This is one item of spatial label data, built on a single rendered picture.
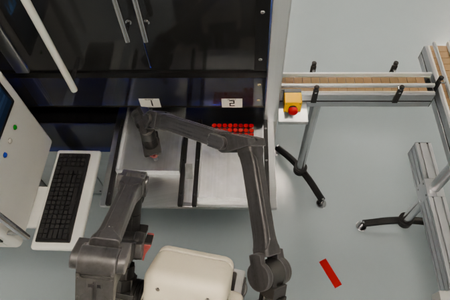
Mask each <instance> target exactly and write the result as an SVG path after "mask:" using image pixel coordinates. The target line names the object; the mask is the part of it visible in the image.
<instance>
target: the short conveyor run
mask: <svg viewBox="0 0 450 300"><path fill-rule="evenodd" d="M393 64H394V65H392V66H391V69H390V71H389V72H315V70H316V65H317V62H316V61H312V65H311V68H310V72H283V79H282V85H281V89H301V95H302V102H306V103H307V106H427V107H429V106H430V104H431V103H432V101H433V99H434V97H435V91H434V89H433V88H434V87H435V83H432V82H431V74H432V72H396V69H397V67H398V61H394V63H393Z"/></svg>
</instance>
